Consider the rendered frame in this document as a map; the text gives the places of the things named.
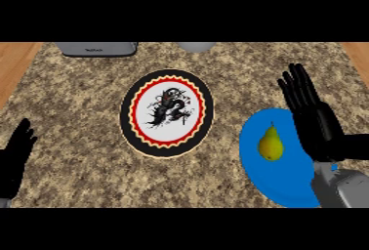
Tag grey round pot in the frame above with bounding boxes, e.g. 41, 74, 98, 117
175, 41, 215, 54

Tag blue plate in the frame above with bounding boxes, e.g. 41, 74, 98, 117
239, 107, 323, 209

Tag black dragon print plate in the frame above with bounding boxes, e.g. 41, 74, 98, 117
118, 68, 215, 159

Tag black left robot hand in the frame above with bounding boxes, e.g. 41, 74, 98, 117
0, 117, 38, 201

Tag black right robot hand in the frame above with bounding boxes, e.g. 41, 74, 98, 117
276, 62, 369, 163

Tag yellow green pear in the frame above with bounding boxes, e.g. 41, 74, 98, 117
256, 122, 284, 162

